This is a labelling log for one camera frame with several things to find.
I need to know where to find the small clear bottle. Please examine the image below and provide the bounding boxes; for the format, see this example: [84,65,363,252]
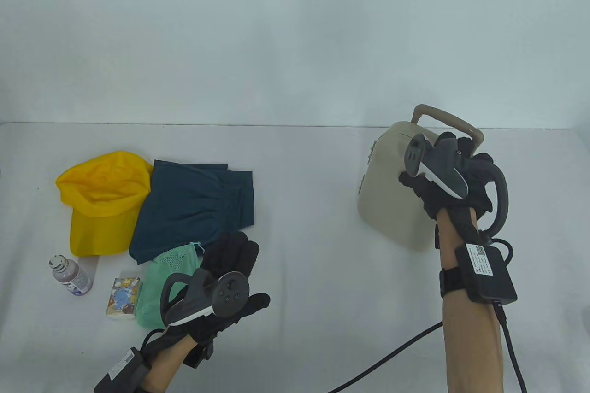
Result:
[47,253,93,297]

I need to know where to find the black controller on right glove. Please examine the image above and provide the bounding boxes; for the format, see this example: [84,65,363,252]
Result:
[404,133,509,233]

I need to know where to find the person's right forearm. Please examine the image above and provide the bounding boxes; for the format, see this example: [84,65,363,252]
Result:
[435,207,508,393]

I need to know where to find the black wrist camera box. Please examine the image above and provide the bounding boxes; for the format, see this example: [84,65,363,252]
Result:
[455,244,518,305]
[94,347,153,393]

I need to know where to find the black controller on left glove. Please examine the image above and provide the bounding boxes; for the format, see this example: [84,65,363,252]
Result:
[160,270,251,327]

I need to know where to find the black cable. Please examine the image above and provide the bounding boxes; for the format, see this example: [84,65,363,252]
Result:
[326,322,444,393]
[489,237,527,393]

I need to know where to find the person's left hand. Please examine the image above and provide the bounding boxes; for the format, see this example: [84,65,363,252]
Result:
[147,231,271,369]

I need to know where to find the colourful tissue packet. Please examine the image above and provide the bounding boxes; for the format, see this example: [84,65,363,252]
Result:
[106,276,142,319]

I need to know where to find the black right wrist strap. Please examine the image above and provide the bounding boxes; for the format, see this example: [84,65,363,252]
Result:
[438,267,462,298]

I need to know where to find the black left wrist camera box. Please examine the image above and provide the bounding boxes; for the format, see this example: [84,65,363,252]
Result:
[94,347,153,393]

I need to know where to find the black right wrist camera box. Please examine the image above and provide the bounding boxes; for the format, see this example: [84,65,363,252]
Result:
[455,244,518,305]

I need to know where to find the person's right hand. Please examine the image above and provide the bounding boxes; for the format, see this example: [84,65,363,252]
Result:
[399,131,497,229]

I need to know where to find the person's left forearm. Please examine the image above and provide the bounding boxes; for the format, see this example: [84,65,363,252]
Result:
[138,337,200,393]

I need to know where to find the beige hard case with handle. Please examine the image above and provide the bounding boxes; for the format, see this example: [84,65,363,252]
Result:
[357,105,486,253]

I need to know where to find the green mesh bag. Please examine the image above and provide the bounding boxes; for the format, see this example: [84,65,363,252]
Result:
[133,241,206,327]

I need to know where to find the black controller on glove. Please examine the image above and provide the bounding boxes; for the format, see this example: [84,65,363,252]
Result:
[160,270,251,327]
[404,133,509,233]

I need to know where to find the dark teal shorts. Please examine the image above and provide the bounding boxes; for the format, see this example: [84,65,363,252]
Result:
[129,159,254,266]

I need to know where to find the yellow cap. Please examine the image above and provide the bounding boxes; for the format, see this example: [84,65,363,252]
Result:
[55,150,154,257]

